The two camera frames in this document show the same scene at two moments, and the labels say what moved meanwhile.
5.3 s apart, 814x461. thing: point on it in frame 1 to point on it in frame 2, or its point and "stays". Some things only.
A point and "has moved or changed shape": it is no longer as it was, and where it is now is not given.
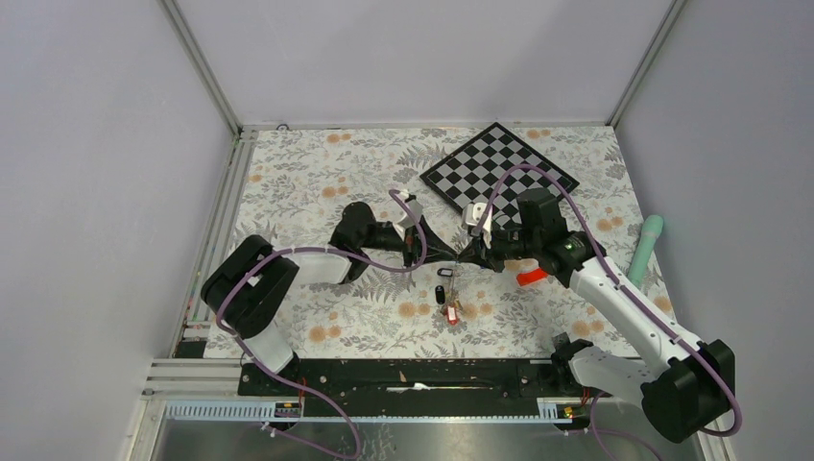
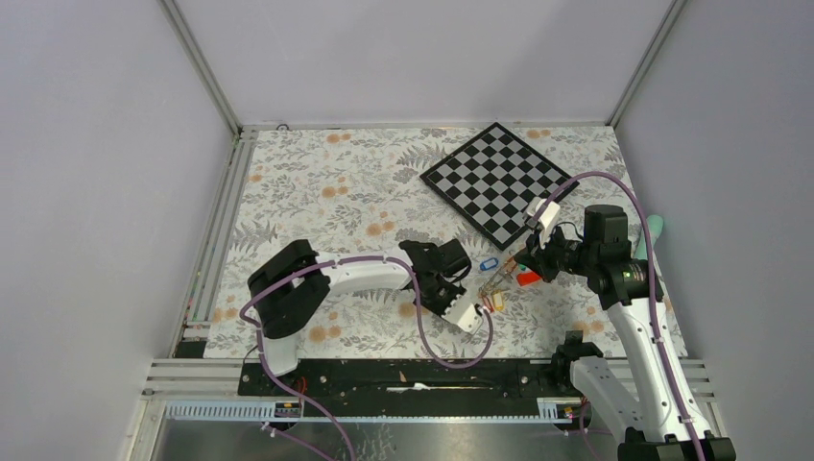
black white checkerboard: x=472 y=173 stays
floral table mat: x=289 y=186 stays
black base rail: x=417 y=389 stays
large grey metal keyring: x=446 y=286 has moved or changed shape
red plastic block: x=525 y=277 stays
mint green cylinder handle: x=652 y=229 stays
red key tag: x=451 y=312 has moved or changed shape
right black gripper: x=476 y=254 to x=538 y=258
